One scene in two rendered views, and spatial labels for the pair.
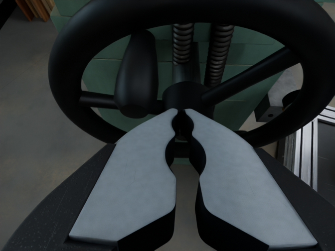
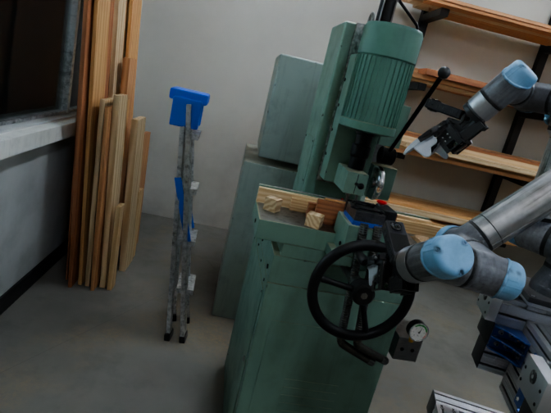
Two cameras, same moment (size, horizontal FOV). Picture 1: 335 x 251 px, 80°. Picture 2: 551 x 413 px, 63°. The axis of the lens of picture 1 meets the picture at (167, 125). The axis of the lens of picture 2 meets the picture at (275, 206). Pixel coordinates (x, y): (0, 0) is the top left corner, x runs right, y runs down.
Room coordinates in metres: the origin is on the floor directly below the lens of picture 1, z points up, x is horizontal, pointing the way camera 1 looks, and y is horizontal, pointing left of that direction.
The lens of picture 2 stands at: (-0.94, 0.39, 1.28)
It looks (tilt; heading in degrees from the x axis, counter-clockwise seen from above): 15 degrees down; 353
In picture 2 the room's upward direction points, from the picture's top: 13 degrees clockwise
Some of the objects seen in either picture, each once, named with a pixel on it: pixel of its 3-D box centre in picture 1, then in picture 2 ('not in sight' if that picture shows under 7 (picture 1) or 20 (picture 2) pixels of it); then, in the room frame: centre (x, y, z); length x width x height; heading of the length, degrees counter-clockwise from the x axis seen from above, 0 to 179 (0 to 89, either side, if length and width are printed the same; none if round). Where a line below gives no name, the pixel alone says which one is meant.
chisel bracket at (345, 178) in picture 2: not in sight; (350, 181); (0.48, -0.01, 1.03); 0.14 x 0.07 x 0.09; 2
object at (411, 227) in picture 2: not in sight; (373, 220); (0.47, -0.12, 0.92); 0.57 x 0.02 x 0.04; 92
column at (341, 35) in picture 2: not in sight; (340, 130); (0.76, 0.00, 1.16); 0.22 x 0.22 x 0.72; 2
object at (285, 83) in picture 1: (274, 96); (401, 339); (0.33, -0.28, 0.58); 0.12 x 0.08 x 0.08; 2
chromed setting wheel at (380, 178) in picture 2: not in sight; (375, 183); (0.60, -0.13, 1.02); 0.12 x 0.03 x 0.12; 2
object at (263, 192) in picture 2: not in sight; (345, 211); (0.49, -0.03, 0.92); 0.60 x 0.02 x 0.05; 92
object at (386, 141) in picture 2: not in sight; (391, 124); (0.68, -0.16, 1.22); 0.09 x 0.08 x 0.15; 2
